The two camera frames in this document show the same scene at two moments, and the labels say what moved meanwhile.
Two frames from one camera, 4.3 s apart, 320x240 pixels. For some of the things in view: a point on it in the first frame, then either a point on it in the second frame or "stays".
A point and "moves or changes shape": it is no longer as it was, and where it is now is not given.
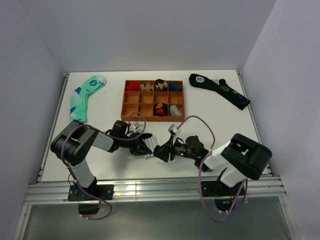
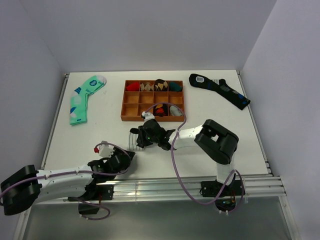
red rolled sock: x=133 y=87 stays
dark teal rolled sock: x=173 y=86 stays
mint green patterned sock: x=78 y=105 stays
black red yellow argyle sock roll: x=160 y=109 stays
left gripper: x=137 y=150 → x=116 y=151
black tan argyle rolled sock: x=160 y=85 stays
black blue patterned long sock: x=221 y=87 stays
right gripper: x=164 y=149 → x=142 y=141
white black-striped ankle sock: x=150 y=142 moves or changes shape
